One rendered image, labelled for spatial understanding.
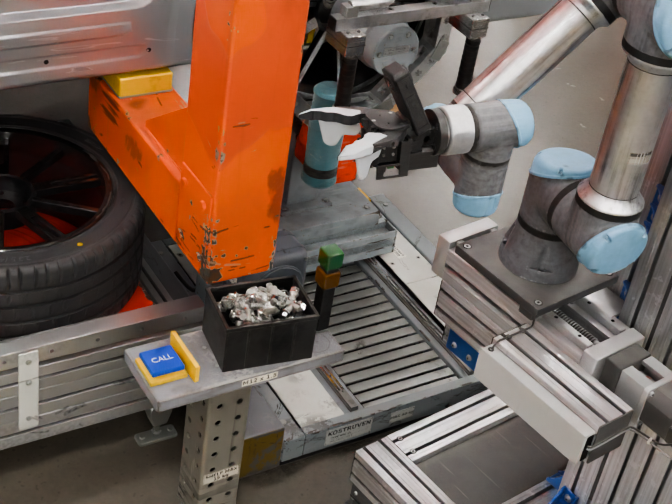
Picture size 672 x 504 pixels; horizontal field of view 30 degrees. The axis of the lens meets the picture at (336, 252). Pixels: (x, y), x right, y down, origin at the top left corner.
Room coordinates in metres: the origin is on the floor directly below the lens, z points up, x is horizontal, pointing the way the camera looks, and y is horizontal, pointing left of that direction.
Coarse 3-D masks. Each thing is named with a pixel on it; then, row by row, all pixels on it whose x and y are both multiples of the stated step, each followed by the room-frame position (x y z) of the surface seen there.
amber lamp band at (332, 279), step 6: (318, 270) 2.09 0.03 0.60; (318, 276) 2.09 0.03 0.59; (324, 276) 2.07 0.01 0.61; (330, 276) 2.08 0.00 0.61; (336, 276) 2.09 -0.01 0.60; (318, 282) 2.09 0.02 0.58; (324, 282) 2.07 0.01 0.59; (330, 282) 2.08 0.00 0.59; (336, 282) 2.09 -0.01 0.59; (324, 288) 2.07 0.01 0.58; (330, 288) 2.08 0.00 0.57
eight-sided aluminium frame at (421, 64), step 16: (432, 0) 2.95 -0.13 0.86; (432, 32) 2.94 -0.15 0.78; (448, 32) 2.93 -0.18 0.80; (432, 48) 2.91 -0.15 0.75; (416, 64) 2.89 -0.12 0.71; (432, 64) 2.91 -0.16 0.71; (384, 80) 2.89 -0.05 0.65; (416, 80) 2.88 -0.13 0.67; (352, 96) 2.83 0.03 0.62; (368, 96) 2.85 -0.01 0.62; (384, 96) 2.84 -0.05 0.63
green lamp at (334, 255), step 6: (324, 246) 2.10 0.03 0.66; (330, 246) 2.11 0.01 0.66; (336, 246) 2.11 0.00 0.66; (324, 252) 2.08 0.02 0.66; (330, 252) 2.08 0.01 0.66; (336, 252) 2.09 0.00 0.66; (342, 252) 2.09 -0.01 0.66; (318, 258) 2.10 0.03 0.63; (324, 258) 2.08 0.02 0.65; (330, 258) 2.07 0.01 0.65; (336, 258) 2.08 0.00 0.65; (342, 258) 2.09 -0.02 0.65; (324, 264) 2.08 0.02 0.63; (330, 264) 2.07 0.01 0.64; (336, 264) 2.08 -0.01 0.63; (342, 264) 2.09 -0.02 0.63
